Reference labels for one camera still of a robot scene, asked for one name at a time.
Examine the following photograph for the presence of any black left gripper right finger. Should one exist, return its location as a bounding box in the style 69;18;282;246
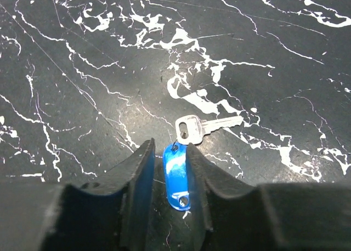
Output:
186;145;350;250

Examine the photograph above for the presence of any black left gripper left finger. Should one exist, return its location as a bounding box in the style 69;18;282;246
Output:
1;139;155;250

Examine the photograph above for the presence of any silver key with blue tag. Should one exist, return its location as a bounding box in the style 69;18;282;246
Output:
162;115;244;212

